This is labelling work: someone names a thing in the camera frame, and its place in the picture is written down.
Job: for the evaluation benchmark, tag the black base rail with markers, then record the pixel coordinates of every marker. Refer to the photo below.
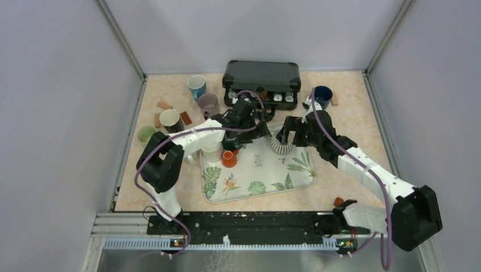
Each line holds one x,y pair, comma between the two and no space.
280,229

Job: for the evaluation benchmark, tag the dark blue mug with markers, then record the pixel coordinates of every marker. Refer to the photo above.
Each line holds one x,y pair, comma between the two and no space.
323,95

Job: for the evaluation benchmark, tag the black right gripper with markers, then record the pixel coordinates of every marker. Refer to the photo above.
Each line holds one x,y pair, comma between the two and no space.
290,124

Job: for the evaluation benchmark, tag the small red-brown block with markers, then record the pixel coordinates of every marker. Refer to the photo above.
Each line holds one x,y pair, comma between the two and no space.
338,201

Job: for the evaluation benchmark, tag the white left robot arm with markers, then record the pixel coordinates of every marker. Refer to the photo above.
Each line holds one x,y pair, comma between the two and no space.
158,167

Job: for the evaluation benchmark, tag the floral white serving tray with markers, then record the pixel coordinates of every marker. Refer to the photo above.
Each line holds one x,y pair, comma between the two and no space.
263,167

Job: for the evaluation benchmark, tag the light green mug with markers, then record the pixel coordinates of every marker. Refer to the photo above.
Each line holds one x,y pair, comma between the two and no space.
145,133

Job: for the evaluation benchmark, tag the wooden block right rear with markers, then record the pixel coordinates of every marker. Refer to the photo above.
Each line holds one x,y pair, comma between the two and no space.
334,100

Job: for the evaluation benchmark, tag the wooden block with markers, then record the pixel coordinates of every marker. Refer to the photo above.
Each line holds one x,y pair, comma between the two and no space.
186,118
164,105
334,100

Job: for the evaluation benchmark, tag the grey striped ribbed cup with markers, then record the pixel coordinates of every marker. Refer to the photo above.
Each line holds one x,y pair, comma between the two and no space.
280,144

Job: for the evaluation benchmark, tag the lilac purple mug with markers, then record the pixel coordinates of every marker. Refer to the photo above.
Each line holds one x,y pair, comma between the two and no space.
209,105

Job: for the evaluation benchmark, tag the white ribbed mug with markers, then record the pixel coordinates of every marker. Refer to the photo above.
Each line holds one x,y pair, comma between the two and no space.
213,152

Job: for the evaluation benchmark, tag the light blue dotted mug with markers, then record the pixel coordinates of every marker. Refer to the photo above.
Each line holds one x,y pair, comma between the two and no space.
197,86

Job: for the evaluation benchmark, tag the wooden block left upper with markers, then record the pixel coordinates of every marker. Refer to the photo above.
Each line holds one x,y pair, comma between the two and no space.
164,105

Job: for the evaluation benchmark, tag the dark teal mug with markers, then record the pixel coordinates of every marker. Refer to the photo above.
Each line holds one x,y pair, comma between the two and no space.
231,144

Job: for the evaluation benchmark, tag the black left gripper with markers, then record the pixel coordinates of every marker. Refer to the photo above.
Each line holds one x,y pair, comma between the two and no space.
261,131

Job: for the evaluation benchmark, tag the wooden block left lower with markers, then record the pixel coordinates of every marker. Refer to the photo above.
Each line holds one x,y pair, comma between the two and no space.
186,118

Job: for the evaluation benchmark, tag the black glossy mug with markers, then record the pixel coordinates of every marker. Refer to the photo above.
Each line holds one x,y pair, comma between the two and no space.
171,120

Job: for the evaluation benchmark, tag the dark green carrying case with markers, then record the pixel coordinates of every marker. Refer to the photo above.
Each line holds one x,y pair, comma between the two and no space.
277,83

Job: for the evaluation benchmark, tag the small orange cup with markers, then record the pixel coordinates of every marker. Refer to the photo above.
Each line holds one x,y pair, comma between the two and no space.
229,158

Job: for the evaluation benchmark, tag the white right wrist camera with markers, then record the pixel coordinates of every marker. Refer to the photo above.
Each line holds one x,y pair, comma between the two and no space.
310,106

